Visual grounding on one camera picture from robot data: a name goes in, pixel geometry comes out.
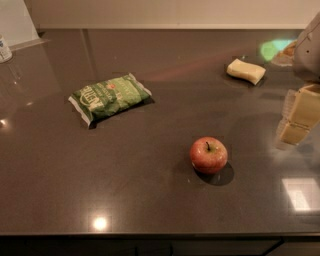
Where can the white container with label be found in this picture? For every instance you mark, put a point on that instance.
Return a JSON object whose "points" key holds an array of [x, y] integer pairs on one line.
{"points": [[5, 52]]}

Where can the red apple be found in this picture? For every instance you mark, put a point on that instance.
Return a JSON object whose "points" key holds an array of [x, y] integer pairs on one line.
{"points": [[208, 155]]}

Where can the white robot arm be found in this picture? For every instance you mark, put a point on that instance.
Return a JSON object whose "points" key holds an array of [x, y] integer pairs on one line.
{"points": [[306, 63]]}

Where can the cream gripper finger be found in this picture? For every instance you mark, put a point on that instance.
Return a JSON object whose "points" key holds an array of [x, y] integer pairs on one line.
{"points": [[300, 114]]}

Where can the green jalapeno chip bag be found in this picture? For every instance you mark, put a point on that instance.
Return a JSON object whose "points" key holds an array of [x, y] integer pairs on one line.
{"points": [[104, 99]]}

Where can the yellow sponge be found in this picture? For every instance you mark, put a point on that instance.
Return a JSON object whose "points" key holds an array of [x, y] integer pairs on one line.
{"points": [[247, 71]]}

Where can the white angled wall panel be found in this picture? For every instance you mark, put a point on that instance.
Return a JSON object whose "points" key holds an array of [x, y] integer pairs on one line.
{"points": [[16, 25]]}

